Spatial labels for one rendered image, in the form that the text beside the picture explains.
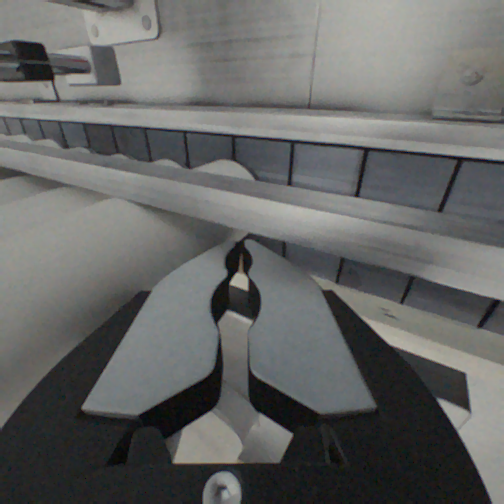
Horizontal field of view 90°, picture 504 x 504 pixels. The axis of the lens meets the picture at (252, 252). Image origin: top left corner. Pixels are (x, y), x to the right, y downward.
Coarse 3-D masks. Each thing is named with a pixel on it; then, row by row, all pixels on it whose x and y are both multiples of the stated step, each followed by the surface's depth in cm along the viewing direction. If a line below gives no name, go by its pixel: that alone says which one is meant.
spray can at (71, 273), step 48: (0, 240) 8; (48, 240) 8; (96, 240) 8; (144, 240) 9; (192, 240) 11; (0, 288) 6; (48, 288) 7; (96, 288) 8; (144, 288) 9; (0, 336) 6; (48, 336) 7; (0, 384) 6
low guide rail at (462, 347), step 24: (240, 264) 17; (336, 288) 15; (360, 312) 13; (384, 312) 13; (408, 312) 13; (384, 336) 13; (408, 336) 12; (432, 336) 12; (456, 336) 12; (480, 336) 12; (456, 360) 11; (480, 360) 11
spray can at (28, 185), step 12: (120, 156) 20; (132, 156) 21; (12, 180) 15; (24, 180) 15; (36, 180) 15; (48, 180) 16; (0, 192) 14; (12, 192) 14; (24, 192) 15; (36, 192) 15; (0, 204) 14
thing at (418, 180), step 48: (96, 144) 22; (144, 144) 19; (192, 144) 17; (240, 144) 16; (288, 144) 14; (336, 144) 16; (336, 192) 14; (384, 192) 13; (432, 192) 12; (480, 192) 11; (240, 240) 19; (384, 288) 15; (432, 288) 14
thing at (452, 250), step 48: (0, 144) 14; (144, 192) 9; (192, 192) 8; (240, 192) 7; (288, 192) 7; (288, 240) 7; (336, 240) 6; (384, 240) 6; (432, 240) 5; (480, 240) 5; (480, 288) 5
